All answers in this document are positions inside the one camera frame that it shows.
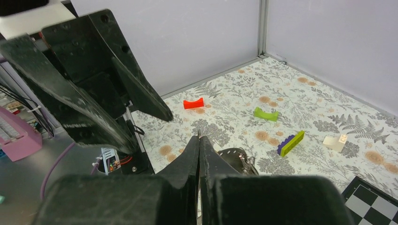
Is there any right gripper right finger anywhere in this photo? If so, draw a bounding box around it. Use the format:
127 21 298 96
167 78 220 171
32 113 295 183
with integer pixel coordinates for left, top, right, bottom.
199 136 353 225

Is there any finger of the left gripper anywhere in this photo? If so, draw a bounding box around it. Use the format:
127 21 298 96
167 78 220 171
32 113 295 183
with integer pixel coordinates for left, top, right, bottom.
0 35 138 154
41 9 173 121

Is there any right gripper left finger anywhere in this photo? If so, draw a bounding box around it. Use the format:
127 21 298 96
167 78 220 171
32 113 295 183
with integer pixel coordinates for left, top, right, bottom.
33 135 200 225

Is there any large silver keyring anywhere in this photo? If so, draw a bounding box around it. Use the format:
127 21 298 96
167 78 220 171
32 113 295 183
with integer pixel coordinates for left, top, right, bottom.
217 148 259 175

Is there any pink metronome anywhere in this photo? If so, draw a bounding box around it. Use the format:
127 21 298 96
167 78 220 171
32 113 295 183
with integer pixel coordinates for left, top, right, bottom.
0 107 42 162

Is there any green curved block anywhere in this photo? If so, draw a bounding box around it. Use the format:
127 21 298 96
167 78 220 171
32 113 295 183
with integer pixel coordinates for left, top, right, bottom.
253 107 279 122

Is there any floral table mat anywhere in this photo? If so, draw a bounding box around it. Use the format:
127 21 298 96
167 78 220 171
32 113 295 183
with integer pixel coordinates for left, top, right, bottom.
132 58 398 197

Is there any red curved block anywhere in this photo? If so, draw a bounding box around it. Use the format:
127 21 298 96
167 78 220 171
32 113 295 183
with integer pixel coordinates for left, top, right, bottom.
183 97 204 109

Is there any cream toy block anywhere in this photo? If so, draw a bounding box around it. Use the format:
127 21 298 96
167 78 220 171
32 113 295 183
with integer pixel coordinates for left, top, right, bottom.
322 134 348 152

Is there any black white chessboard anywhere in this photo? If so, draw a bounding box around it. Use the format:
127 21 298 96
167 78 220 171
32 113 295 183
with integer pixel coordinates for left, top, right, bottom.
342 176 398 225

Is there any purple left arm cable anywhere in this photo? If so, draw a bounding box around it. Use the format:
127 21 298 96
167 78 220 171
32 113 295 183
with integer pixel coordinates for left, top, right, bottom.
39 141 100 201

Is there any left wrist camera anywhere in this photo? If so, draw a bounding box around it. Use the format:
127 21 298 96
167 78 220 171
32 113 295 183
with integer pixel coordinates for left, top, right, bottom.
0 0 76 40

